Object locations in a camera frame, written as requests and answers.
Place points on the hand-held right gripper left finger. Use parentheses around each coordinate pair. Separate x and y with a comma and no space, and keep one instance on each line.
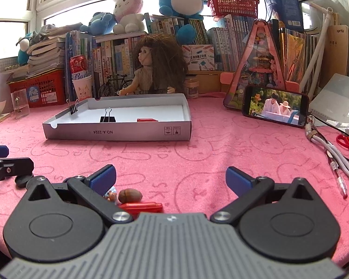
(103,178)

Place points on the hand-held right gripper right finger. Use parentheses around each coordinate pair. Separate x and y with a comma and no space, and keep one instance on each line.
(238,180)

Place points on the black round lid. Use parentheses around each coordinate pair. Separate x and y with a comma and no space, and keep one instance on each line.
(23,181)

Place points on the brown nut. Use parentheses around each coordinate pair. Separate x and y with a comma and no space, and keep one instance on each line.
(130,195)

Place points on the red plastic clip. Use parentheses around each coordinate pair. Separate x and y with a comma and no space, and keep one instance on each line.
(147,120)
(142,207)

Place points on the white cardboard box tray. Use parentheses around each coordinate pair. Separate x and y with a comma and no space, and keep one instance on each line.
(133,112)

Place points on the small colourful toy figure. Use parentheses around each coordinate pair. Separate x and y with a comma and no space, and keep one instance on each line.
(112,194)

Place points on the pink rabbit print tablecloth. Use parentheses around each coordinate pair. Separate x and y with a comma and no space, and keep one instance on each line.
(192,157)

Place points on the clear glass cup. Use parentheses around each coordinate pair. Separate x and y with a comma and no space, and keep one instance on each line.
(19,103)

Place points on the black binder clip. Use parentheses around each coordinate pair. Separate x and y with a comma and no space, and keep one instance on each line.
(74,109)
(108,118)

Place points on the red plastic crate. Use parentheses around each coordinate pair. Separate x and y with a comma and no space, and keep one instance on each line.
(46,90)

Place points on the black smartphone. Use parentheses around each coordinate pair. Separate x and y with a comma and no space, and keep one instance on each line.
(274,104)

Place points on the miniature black bicycle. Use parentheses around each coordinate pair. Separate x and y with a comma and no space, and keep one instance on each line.
(110,88)

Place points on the white paper cup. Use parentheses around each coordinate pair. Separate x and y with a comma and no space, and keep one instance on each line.
(82,88)

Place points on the clear pen with red ink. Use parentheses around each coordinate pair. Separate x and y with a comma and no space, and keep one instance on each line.
(338,180)

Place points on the small white jar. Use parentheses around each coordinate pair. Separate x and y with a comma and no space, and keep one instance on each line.
(191,88)

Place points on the brown cardboard box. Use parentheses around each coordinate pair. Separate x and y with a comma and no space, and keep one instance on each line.
(209,81)

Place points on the blue and white plush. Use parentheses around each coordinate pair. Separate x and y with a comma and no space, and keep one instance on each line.
(23,49)

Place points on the stack of lying books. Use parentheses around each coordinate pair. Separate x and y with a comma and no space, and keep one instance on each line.
(45,55)

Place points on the red scissors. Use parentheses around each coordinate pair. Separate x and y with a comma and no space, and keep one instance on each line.
(344,141)

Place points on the red beer can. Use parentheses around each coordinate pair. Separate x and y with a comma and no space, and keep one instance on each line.
(79,64)

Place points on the row of upright books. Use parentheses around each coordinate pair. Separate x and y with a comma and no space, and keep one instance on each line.
(165,26)
(226,43)
(104,61)

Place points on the pink triangular toy house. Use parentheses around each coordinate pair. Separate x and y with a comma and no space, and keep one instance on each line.
(258,64)

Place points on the translucent plastic folder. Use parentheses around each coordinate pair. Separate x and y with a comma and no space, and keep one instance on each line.
(337,101)

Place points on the white printed carton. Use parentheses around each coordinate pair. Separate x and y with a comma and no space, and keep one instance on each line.
(197,58)

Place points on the doll with brown hair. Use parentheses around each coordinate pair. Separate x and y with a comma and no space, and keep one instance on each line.
(157,61)

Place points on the shiny gold folder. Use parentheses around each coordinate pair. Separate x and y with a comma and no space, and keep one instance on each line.
(292,55)

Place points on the blue dolphin plush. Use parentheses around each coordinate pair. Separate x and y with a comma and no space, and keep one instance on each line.
(97,23)

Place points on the red plastic basket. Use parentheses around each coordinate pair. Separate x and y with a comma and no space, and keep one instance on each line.
(232,7)

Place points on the pink white rabbit plush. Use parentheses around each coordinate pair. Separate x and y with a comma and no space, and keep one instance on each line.
(128,5)

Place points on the tall blue carton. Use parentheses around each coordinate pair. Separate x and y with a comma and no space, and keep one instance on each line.
(289,8)

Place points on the large blue plush toy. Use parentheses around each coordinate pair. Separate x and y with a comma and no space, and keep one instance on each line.
(179,1)

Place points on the white pipe frame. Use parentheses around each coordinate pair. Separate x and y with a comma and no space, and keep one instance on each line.
(320,46)

